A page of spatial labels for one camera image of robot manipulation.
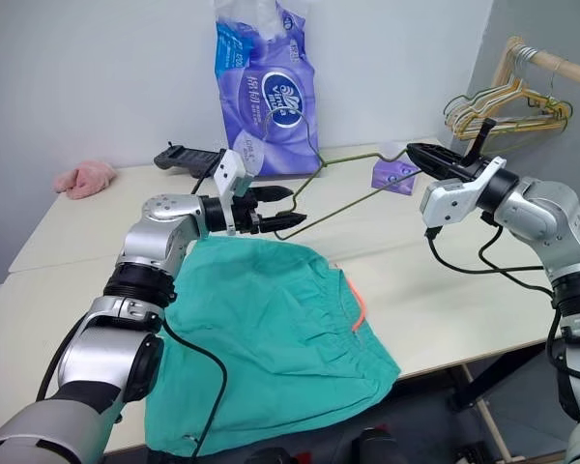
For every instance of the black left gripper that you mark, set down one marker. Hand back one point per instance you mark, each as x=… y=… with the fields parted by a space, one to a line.
x=246 y=217

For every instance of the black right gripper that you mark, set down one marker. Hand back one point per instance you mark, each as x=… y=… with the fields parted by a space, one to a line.
x=473 y=166

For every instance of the green shorts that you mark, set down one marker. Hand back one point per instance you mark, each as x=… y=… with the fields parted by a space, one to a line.
x=270 y=314

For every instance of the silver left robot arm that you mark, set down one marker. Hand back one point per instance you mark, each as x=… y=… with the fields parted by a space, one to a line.
x=150 y=241

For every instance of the small purple tissue pack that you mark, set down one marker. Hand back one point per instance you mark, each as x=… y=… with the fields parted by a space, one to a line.
x=391 y=176

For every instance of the hangers on wooden rack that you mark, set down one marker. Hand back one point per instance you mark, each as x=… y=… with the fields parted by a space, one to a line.
x=500 y=99

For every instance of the black handheld controller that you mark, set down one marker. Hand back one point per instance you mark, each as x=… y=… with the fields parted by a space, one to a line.
x=183 y=159

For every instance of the large purple tissue pack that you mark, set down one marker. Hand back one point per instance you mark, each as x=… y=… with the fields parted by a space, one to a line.
x=270 y=96

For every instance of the wooden clothes rack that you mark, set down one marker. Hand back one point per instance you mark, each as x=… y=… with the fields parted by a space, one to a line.
x=570 y=67

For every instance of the pink cloth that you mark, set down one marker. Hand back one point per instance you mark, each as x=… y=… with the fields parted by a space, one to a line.
x=84 y=179

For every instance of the dark rounded block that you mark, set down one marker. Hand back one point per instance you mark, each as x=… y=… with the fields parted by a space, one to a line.
x=379 y=447

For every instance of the wooden table leg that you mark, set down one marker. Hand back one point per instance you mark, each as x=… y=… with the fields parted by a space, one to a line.
x=488 y=420

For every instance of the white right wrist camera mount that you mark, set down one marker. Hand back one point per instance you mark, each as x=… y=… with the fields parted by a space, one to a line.
x=449 y=203

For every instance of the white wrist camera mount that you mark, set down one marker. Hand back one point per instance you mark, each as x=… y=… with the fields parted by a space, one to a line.
x=449 y=203
x=229 y=169

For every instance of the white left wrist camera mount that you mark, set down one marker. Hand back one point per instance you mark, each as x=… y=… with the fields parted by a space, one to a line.
x=229 y=169

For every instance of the black metal frame bar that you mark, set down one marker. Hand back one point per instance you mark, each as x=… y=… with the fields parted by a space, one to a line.
x=498 y=379

